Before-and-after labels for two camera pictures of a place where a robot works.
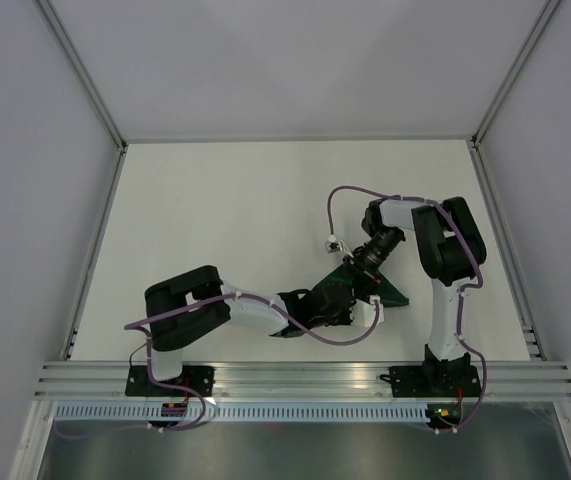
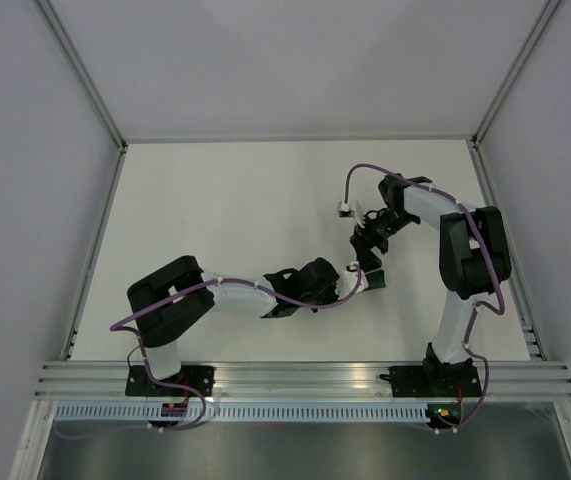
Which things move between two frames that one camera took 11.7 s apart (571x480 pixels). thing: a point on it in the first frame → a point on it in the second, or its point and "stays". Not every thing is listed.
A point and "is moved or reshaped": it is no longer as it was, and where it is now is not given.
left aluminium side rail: (95, 249) stays
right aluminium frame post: (541, 21) stays
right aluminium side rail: (532, 339) stays
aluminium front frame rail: (500, 380) stays
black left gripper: (346, 319) → (332, 288)
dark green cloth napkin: (364, 282) is moved or reshaped
